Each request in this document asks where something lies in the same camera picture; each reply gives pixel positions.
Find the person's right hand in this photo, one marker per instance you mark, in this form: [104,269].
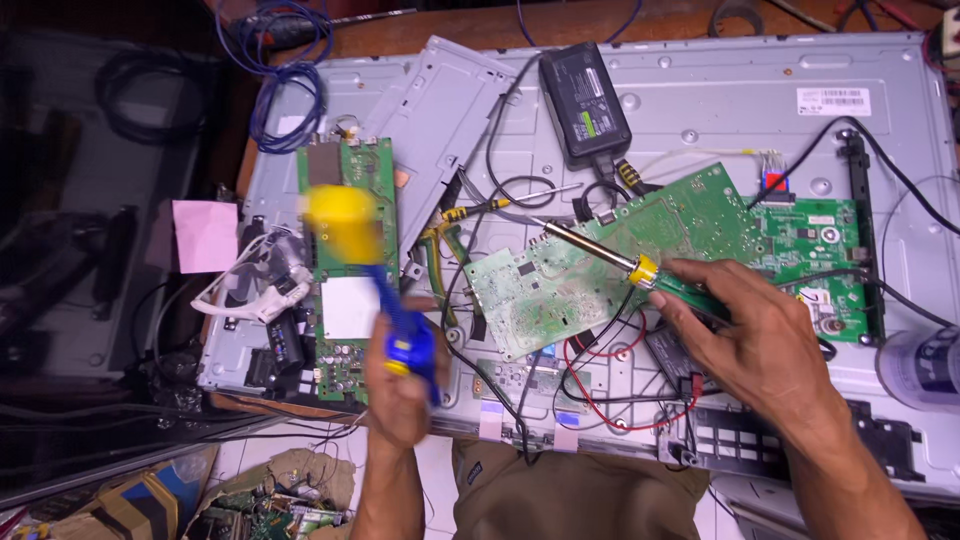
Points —
[765,345]

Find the person's left hand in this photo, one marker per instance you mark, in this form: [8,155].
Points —
[401,416]

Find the person's left fingers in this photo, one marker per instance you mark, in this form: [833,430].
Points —
[420,311]

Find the blue yellow desoldering pump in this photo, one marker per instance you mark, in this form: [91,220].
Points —
[394,307]

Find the green yellow soldering iron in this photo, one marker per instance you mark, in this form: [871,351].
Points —
[600,251]

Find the small green driver board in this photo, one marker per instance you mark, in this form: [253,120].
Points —
[499,379]

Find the yellow black screwdriver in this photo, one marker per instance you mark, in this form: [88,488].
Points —
[480,210]

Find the tilted green circuit board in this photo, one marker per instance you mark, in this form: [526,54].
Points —
[555,292]

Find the long narrow green circuit board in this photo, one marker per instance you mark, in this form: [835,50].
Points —
[352,165]

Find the white magnifier glasses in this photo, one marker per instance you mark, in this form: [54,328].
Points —
[259,296]

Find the grey metal shield plate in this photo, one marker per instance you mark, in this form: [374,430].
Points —
[442,112]

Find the torn carton of scrap boards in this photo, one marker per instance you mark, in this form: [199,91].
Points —
[292,495]

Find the pink paper note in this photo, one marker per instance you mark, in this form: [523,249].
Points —
[205,236]

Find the person's khaki trousers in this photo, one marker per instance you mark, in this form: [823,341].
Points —
[570,495]

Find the small black box module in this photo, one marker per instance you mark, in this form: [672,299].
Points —
[671,356]

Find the black power adapter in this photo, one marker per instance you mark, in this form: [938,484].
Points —
[581,97]

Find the black television screen panel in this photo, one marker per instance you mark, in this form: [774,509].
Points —
[90,262]

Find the brown blue cardboard box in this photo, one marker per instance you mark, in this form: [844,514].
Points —
[127,506]

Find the grey metal television back panel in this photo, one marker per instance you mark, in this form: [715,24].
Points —
[712,105]

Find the red blue ribbon connector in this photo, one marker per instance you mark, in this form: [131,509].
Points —
[774,182]

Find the green main circuit board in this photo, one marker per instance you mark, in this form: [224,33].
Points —
[810,232]

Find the black tape roll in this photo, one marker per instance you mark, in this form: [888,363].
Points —
[736,16]

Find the black plastic bar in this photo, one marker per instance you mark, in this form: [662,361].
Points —
[861,195]

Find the white label sticker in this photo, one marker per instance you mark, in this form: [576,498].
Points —
[834,101]

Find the white power strip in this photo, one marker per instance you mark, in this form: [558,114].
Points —
[951,31]

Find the black plastic port frame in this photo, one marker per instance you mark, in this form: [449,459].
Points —
[742,439]

